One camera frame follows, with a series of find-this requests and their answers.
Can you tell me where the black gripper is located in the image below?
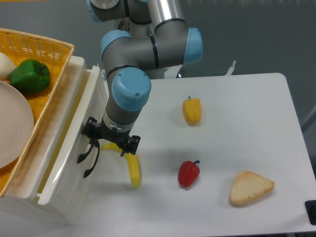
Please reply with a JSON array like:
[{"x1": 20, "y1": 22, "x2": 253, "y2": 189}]
[{"x1": 81, "y1": 117, "x2": 141, "y2": 157}]

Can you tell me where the yellow bell pepper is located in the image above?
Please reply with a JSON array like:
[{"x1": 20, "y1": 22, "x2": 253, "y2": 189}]
[{"x1": 182, "y1": 96, "x2": 201, "y2": 125}]

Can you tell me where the white drawer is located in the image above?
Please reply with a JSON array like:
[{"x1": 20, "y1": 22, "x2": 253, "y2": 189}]
[{"x1": 39, "y1": 66, "x2": 108, "y2": 209}]

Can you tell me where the white onion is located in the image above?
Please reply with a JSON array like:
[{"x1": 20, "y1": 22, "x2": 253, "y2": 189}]
[{"x1": 0, "y1": 53, "x2": 16, "y2": 81}]

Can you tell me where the pink plate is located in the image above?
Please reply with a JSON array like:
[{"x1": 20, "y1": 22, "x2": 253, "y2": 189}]
[{"x1": 0, "y1": 82, "x2": 34, "y2": 167}]

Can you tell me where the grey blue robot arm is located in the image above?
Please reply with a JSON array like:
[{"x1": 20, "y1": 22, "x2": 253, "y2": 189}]
[{"x1": 82, "y1": 0, "x2": 203, "y2": 154}]

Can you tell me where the black device at edge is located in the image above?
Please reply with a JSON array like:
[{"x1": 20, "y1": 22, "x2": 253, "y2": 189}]
[{"x1": 305, "y1": 200, "x2": 316, "y2": 226}]

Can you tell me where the white drawer cabinet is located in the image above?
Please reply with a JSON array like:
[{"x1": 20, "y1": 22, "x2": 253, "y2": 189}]
[{"x1": 0, "y1": 56, "x2": 108, "y2": 224}]

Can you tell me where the yellow wicker basket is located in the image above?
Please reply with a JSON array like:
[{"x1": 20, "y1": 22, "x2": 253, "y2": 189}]
[{"x1": 0, "y1": 28, "x2": 75, "y2": 197}]

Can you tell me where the black lower drawer handle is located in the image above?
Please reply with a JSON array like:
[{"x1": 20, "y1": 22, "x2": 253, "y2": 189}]
[{"x1": 83, "y1": 140, "x2": 100, "y2": 178}]

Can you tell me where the red bell pepper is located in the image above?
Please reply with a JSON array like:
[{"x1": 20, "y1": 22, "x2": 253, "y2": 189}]
[{"x1": 178, "y1": 160, "x2": 200, "y2": 188}]

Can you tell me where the green bell pepper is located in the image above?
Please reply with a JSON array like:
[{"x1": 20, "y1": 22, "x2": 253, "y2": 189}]
[{"x1": 9, "y1": 59, "x2": 50, "y2": 94}]

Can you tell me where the triangular bread slice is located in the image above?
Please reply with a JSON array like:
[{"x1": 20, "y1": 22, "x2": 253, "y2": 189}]
[{"x1": 229, "y1": 170, "x2": 275, "y2": 206}]

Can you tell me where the yellow banana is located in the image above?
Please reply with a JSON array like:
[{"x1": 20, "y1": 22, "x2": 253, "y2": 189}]
[{"x1": 102, "y1": 143, "x2": 141, "y2": 189}]

